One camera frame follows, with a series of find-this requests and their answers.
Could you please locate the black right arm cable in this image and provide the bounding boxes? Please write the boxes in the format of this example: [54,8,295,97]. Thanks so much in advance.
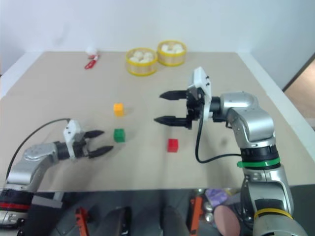
[195,98,243,164]

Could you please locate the orange cube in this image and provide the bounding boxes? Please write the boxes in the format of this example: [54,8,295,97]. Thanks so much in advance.
[113,103,125,117]

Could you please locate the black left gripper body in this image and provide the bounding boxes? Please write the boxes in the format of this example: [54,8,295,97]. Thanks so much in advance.
[73,132,91,158]

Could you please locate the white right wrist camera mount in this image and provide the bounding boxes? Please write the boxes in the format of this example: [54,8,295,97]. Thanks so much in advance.
[187,66,213,121]

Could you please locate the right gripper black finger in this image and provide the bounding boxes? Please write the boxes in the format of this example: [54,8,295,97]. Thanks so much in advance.
[153,116,193,130]
[159,90,189,101]

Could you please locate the purple patterned object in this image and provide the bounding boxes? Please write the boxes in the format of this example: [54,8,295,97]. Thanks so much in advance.
[205,188,229,206]

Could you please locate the orange black clamp tool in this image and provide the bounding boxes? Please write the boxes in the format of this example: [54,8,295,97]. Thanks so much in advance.
[74,206,90,236]
[189,196,204,235]

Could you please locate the pink round object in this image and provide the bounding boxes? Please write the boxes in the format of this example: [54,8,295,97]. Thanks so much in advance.
[213,205,242,236]

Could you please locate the yellow bamboo steamer basket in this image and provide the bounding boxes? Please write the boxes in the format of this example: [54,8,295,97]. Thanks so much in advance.
[157,40,188,67]
[125,47,158,77]

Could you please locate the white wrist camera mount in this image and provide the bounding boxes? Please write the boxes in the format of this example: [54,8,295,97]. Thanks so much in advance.
[187,66,213,121]
[63,119,83,161]

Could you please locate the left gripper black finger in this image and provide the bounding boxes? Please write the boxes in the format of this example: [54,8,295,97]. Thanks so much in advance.
[84,130,105,140]
[88,146,114,159]

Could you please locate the green cube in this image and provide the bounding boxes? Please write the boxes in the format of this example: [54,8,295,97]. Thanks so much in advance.
[113,128,126,143]

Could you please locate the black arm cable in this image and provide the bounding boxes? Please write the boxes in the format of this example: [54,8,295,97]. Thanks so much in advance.
[6,118,72,182]
[195,98,243,164]

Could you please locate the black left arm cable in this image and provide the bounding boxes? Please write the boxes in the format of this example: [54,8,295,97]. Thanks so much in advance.
[6,118,72,182]

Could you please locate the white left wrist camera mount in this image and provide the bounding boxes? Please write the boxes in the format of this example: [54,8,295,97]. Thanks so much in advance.
[63,119,83,161]

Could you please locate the red cube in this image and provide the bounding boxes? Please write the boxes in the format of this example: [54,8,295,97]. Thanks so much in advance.
[167,138,179,153]

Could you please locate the red scissors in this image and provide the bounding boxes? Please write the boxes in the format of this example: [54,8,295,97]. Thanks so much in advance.
[84,54,101,70]

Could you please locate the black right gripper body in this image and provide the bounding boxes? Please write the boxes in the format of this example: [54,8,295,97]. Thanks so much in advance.
[186,86,206,130]

